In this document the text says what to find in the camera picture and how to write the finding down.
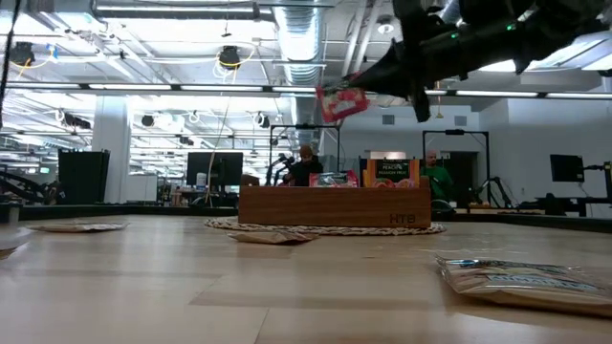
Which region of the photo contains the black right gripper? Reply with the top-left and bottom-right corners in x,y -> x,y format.
352,0 -> 468,123

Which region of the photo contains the round woven placemat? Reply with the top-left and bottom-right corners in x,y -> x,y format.
204,217 -> 448,237

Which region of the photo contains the long ceiling light strip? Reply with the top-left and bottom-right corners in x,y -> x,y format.
0,80 -> 612,100

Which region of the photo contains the black frame stand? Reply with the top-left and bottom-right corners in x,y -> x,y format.
422,128 -> 492,209
269,123 -> 341,188

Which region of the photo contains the black ceiling spotlight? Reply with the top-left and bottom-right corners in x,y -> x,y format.
9,41 -> 37,67
218,44 -> 243,70

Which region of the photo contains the orange tea packet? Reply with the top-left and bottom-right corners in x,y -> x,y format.
362,158 -> 422,189

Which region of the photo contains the silver air duct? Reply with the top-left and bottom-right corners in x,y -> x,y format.
279,0 -> 324,142

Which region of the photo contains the black computer monitor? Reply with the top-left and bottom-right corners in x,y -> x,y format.
186,151 -> 245,188
549,153 -> 586,183

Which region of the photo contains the white pillar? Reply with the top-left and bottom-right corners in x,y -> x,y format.
91,95 -> 131,205

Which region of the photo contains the black desk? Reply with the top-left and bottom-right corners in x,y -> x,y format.
518,193 -> 612,220

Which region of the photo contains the wooden tea box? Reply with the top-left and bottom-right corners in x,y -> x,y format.
237,174 -> 433,228

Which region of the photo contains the red tea packet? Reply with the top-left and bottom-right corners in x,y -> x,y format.
315,71 -> 370,124
308,170 -> 360,188

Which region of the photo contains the person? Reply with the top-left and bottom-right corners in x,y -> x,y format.
423,149 -> 455,202
285,144 -> 325,187

